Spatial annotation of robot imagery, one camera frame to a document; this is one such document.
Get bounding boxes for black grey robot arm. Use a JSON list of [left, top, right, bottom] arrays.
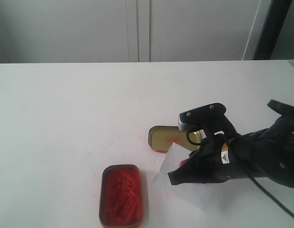
[[168, 100, 294, 188]]

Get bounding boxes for gold tin lid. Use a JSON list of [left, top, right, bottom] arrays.
[[148, 125, 199, 153]]

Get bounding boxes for red plastic stamp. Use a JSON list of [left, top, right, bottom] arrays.
[[179, 151, 195, 167]]

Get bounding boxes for white paper sheet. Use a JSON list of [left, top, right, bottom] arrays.
[[153, 143, 231, 218]]

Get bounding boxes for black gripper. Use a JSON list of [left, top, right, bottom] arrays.
[[168, 137, 233, 185]]

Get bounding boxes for white cabinet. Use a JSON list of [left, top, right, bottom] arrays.
[[0, 0, 271, 63]]

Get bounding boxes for red ink pad tin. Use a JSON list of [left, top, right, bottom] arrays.
[[99, 164, 143, 228]]

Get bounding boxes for dark vertical post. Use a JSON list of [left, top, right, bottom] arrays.
[[253, 0, 292, 60]]

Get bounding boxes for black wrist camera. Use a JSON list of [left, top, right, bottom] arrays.
[[178, 103, 239, 142]]

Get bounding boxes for black cable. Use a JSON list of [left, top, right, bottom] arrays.
[[185, 129, 294, 219]]

